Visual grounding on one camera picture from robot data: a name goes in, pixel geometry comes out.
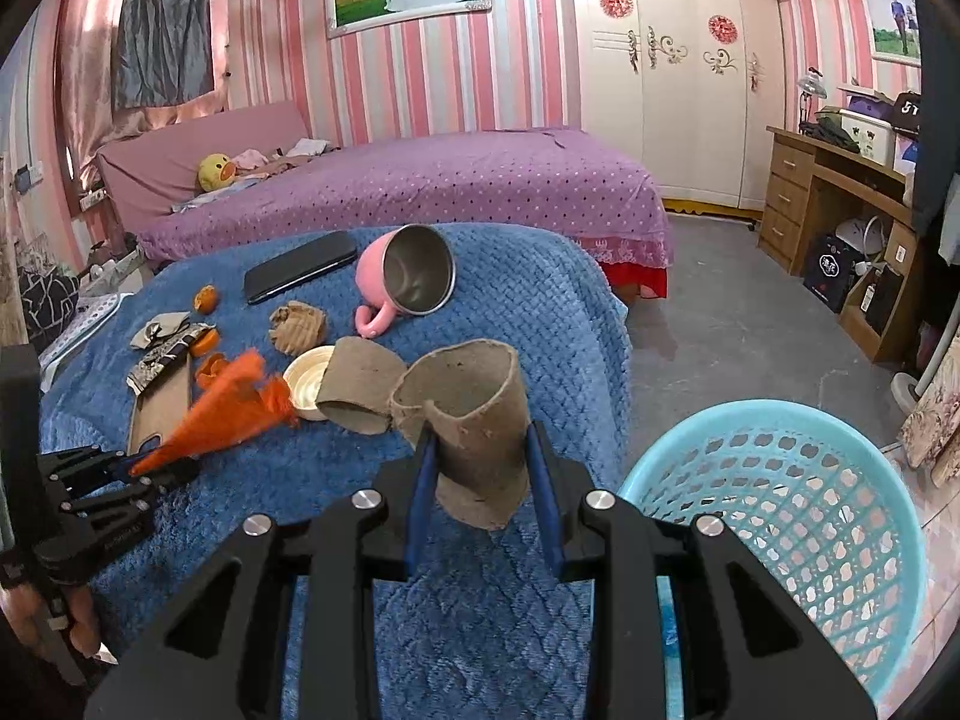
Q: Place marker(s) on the light blue cloth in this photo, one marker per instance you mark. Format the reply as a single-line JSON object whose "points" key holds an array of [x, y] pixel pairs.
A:
{"points": [[202, 200]]}

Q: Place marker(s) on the white wardrobe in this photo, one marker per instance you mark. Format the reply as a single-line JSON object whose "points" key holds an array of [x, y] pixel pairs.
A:
{"points": [[675, 127]]}

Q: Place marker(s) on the white round fan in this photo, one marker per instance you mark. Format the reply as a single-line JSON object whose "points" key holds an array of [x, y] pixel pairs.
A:
{"points": [[851, 232]]}

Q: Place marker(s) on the flattened brown cardboard tube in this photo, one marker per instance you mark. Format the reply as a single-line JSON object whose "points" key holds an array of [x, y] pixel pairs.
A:
{"points": [[356, 382]]}

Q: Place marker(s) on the person's left hand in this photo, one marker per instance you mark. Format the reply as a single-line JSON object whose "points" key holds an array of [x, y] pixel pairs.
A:
{"points": [[30, 619]]}

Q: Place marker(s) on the white stand pole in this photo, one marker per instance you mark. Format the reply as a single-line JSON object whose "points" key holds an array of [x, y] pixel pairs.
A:
{"points": [[930, 360]]}

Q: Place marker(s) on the orange peel piece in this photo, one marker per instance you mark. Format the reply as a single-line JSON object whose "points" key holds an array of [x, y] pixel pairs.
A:
{"points": [[211, 369], [204, 345]]}

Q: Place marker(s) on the blue fleece blanket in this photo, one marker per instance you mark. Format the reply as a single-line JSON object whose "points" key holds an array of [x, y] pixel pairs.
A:
{"points": [[525, 292]]}

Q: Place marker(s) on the beige cloth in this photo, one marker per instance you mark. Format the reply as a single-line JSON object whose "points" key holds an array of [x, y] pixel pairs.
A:
{"points": [[296, 161]]}

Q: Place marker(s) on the pink steel-lined mug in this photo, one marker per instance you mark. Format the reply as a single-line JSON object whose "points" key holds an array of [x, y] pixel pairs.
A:
{"points": [[371, 270]]}

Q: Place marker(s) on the white round lid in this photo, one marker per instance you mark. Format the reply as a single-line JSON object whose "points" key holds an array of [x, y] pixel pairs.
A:
{"points": [[304, 382]]}

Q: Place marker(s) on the black flat bag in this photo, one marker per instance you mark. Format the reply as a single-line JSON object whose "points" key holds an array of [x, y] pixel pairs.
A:
{"points": [[881, 300]]}

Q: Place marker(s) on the pink shiny curtain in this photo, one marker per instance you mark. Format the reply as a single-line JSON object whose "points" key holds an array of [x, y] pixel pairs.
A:
{"points": [[82, 52]]}

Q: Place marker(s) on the purple dotted bed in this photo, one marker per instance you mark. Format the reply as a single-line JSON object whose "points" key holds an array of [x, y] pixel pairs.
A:
{"points": [[450, 180]]}

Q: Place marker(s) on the white flowered storage box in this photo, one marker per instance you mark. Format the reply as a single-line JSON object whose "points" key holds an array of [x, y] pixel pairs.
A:
{"points": [[862, 135]]}

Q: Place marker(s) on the black foam block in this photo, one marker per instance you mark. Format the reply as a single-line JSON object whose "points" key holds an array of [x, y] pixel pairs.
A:
{"points": [[300, 268]]}

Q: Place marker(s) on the dark green bag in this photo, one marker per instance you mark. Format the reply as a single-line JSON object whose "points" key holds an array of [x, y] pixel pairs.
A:
{"points": [[829, 127]]}

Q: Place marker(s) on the crumpled brown corrugated paper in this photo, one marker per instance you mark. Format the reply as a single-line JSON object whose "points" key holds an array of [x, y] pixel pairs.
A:
{"points": [[298, 326]]}

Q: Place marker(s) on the light blue plastic basket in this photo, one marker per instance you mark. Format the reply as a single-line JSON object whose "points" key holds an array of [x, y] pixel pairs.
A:
{"points": [[750, 412]]}

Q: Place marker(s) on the wooden desk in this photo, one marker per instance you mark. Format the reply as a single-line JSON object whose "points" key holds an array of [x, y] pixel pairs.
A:
{"points": [[791, 195]]}

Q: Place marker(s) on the red round paper decal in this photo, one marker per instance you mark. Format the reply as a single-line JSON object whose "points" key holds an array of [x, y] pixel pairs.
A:
{"points": [[616, 2], [722, 28]]}

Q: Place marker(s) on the polka dot cloth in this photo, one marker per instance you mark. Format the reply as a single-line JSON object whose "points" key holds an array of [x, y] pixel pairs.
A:
{"points": [[82, 315]]}

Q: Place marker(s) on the black printed bag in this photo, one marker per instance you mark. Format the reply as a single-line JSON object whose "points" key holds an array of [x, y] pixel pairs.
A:
{"points": [[906, 114]]}

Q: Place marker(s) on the black and white patterned bag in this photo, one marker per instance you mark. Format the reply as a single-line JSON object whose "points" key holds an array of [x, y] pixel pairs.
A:
{"points": [[45, 300]]}

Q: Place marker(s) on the black shopping bag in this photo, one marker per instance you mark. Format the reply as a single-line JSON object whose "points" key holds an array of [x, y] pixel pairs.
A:
{"points": [[829, 274]]}

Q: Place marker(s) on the brown paper cup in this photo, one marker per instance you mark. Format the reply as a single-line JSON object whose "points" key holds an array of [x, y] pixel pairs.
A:
{"points": [[480, 420]]}

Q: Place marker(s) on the orange fried snack toy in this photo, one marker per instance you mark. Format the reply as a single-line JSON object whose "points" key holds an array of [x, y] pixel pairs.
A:
{"points": [[205, 300]]}

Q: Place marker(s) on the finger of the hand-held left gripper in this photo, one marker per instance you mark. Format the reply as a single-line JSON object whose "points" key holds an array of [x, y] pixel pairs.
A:
{"points": [[105, 532], [82, 465]]}

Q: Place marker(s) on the small framed couple photo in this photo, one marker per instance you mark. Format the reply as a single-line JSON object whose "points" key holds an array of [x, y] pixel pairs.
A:
{"points": [[892, 22]]}

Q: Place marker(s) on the orange plastic wrapper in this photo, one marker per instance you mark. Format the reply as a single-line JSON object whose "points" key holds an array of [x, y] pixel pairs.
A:
{"points": [[217, 412]]}

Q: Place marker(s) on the brown floral cloth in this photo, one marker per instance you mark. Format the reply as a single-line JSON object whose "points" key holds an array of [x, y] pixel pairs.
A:
{"points": [[11, 292]]}

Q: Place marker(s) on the desk lamp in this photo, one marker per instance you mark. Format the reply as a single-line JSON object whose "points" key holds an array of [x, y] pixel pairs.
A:
{"points": [[810, 82]]}

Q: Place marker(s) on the blue wall socket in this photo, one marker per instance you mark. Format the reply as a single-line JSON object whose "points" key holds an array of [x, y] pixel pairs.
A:
{"points": [[24, 176]]}

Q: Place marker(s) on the yellow duck plush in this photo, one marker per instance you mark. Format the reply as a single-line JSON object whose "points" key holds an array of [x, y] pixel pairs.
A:
{"points": [[216, 171]]}

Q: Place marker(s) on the black and white patterned wrapper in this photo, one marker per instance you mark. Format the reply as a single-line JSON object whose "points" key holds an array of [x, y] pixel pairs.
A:
{"points": [[161, 364]]}

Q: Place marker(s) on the pink bed headboard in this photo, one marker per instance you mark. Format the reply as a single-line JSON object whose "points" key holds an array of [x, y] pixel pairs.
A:
{"points": [[150, 150]]}

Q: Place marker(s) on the purple box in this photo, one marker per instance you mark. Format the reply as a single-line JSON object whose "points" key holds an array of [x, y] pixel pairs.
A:
{"points": [[862, 97]]}

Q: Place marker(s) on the pink cloth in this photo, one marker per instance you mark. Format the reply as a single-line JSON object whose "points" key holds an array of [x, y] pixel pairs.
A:
{"points": [[251, 159]]}

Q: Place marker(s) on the crumpled grey paper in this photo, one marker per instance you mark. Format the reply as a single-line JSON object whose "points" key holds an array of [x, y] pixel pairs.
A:
{"points": [[161, 326]]}

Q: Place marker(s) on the grey curtain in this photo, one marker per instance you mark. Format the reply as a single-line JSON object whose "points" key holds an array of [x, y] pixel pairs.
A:
{"points": [[161, 22]]}

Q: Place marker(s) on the floral cushion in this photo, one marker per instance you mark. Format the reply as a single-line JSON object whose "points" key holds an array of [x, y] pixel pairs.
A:
{"points": [[934, 420]]}

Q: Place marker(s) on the dark hanging garment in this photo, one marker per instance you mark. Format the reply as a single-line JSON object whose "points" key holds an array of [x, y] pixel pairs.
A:
{"points": [[934, 127]]}

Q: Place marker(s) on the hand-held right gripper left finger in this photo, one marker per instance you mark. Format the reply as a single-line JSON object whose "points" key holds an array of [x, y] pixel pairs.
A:
{"points": [[421, 510]]}

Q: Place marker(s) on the white power strip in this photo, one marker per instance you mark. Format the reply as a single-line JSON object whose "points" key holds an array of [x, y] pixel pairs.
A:
{"points": [[91, 201]]}

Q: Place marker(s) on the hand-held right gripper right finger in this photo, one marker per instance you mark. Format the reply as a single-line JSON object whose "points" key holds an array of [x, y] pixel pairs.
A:
{"points": [[546, 517]]}

